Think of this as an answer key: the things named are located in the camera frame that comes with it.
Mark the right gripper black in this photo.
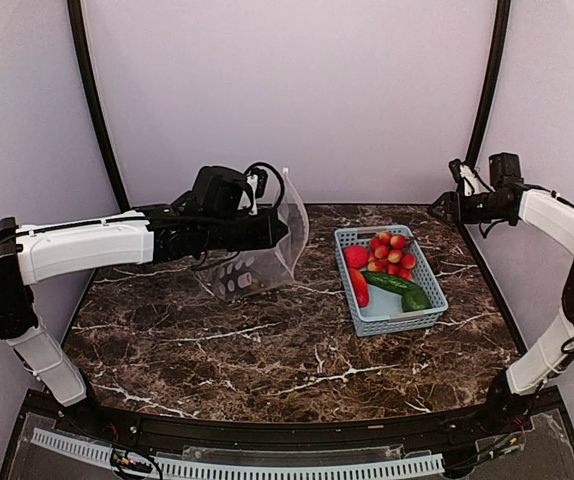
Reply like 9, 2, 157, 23
427, 191, 510, 224

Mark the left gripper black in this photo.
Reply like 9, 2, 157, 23
204, 207, 289, 250

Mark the clear dotted zip top bag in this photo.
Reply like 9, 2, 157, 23
195, 167, 310, 302

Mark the purple toy eggplant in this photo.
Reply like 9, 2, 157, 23
214, 259, 287, 300

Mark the red toy berry bunch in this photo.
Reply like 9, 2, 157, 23
366, 231, 418, 281

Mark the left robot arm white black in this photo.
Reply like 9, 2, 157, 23
0, 204, 288, 436

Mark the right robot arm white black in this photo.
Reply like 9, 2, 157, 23
429, 190, 574, 421

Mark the green toy cucumber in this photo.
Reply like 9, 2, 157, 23
363, 271, 431, 312

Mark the red round toy fruit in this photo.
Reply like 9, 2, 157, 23
343, 245, 370, 270

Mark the red toy chili pepper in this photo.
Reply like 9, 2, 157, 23
348, 268, 370, 308

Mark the light blue plastic basket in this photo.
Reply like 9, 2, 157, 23
334, 225, 448, 337

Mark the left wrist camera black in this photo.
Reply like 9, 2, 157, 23
192, 166, 255, 219

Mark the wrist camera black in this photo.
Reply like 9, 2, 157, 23
489, 152, 524, 190
192, 166, 255, 219

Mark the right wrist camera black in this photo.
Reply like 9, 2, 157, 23
489, 152, 524, 190

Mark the black right frame post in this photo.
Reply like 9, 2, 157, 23
465, 0, 512, 169

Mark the black frame post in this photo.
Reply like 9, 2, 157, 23
465, 0, 512, 169
66, 0, 130, 212

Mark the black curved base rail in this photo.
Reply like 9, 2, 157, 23
0, 388, 574, 479

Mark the black left frame post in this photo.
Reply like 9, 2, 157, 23
66, 0, 130, 212

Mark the white slotted cable duct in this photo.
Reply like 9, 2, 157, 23
31, 427, 445, 479

